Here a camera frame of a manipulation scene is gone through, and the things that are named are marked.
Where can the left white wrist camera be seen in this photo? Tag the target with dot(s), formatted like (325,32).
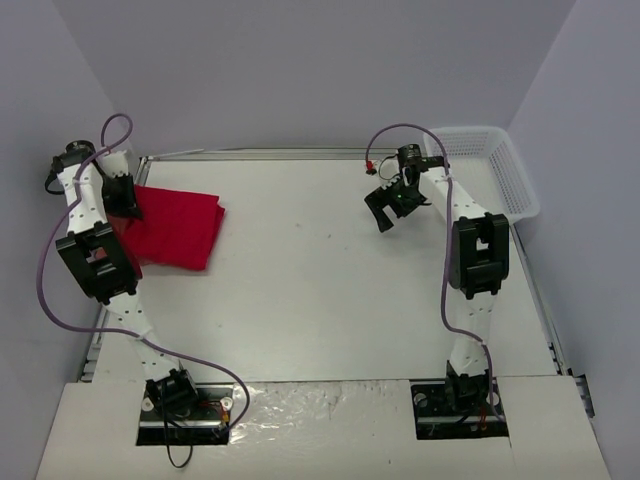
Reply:
(116,163)

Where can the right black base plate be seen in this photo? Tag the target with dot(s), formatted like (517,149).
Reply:
(436,419)

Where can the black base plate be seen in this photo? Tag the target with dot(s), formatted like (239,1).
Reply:
(204,424)
(436,419)

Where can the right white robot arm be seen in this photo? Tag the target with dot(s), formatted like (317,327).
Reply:
(477,257)

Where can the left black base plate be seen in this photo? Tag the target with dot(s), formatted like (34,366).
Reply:
(204,424)

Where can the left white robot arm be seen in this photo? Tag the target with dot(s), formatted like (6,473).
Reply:
(96,189)

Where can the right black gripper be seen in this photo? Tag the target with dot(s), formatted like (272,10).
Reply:
(391,203)

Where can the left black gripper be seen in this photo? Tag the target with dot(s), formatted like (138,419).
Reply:
(122,201)

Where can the white plastic basket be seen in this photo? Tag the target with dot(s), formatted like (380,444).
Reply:
(485,162)

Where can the red t-shirt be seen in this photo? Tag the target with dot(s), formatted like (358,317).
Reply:
(177,228)

